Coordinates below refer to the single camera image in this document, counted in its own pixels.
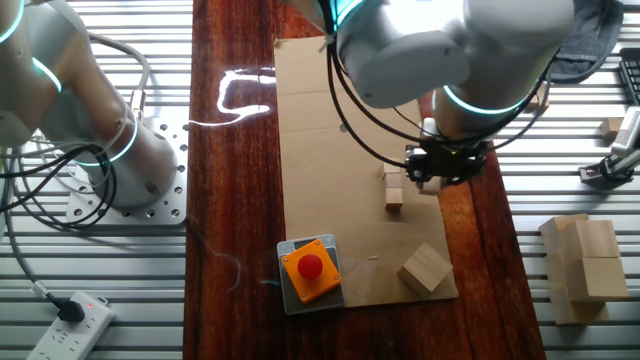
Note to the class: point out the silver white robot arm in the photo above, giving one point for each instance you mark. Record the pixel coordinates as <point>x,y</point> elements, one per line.
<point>425,55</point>

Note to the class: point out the large wooden cube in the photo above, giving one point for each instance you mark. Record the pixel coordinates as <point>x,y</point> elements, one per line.
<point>555,227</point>
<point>597,279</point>
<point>597,239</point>
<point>425,270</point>

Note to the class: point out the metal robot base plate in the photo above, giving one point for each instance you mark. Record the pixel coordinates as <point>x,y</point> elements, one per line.
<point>170,200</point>

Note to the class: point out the silver depth camera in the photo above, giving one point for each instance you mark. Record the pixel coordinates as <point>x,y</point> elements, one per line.
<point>629,132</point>

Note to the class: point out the brown cardboard sheet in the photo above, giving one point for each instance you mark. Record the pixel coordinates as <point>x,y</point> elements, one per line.
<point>340,225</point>

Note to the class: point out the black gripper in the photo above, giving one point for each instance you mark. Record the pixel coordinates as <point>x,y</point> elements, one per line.
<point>447,162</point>

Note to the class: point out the black keyboard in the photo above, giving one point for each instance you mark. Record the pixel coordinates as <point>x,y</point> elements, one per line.
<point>632,75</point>

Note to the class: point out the orange emergency stop button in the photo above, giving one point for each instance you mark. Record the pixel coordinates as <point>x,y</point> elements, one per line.
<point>310,270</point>

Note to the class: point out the medium wooden block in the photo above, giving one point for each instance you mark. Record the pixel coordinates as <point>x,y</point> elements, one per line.
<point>611,129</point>

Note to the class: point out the grey cloth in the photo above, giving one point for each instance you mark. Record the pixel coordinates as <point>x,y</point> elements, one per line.
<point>595,45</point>

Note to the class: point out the dark red wooden board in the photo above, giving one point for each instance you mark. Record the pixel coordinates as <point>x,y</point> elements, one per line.
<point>235,200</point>

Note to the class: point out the metal camera mount arm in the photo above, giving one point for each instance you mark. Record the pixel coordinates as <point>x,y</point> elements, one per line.
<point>600,172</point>

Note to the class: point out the white power strip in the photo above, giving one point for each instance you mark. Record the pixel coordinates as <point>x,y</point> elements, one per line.
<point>70,340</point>

